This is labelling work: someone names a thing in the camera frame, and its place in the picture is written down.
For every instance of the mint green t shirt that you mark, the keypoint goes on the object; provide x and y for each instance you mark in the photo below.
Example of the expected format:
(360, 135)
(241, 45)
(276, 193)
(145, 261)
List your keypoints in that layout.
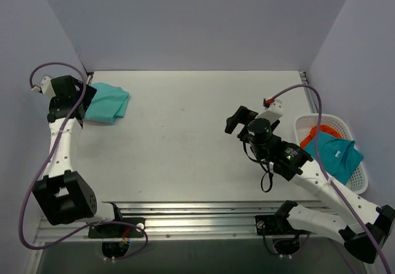
(108, 104)

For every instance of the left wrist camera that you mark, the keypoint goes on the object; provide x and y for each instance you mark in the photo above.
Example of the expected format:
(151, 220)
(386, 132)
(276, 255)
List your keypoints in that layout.
(45, 88)

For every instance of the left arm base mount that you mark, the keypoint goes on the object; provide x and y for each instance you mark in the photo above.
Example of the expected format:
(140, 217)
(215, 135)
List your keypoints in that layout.
(120, 247)

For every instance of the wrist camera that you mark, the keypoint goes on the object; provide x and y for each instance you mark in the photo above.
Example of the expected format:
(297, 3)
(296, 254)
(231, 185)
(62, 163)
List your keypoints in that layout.
(273, 110)
(45, 88)

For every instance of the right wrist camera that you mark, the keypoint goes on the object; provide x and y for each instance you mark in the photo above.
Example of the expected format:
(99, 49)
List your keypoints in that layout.
(273, 110)

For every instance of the orange t shirt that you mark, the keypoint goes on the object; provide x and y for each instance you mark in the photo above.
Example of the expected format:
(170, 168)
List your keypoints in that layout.
(324, 131)

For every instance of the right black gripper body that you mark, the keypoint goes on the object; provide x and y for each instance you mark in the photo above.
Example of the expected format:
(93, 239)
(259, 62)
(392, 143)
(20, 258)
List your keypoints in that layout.
(244, 122)

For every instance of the teal blue t shirt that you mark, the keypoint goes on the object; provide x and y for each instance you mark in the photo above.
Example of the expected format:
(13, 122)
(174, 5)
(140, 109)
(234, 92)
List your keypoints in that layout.
(339, 157)

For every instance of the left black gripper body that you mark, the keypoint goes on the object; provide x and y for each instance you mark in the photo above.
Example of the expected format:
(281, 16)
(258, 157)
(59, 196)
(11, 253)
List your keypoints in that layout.
(84, 98)

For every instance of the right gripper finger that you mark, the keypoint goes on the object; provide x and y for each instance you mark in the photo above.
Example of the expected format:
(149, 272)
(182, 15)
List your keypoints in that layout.
(243, 116)
(274, 125)

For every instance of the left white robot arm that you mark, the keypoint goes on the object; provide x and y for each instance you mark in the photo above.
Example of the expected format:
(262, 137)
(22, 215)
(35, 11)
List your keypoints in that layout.
(62, 193)

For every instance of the folded pink t shirt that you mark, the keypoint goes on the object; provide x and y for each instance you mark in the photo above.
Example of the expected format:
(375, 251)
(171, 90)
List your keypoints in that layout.
(92, 121)

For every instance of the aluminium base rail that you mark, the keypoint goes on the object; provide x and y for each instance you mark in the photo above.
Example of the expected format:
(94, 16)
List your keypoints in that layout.
(171, 221)

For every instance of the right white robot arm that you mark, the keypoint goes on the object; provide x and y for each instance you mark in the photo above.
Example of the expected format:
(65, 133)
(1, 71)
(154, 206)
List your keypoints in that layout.
(360, 226)

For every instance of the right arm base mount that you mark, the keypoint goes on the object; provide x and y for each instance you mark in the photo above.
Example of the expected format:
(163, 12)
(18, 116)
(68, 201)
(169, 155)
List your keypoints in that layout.
(281, 241)

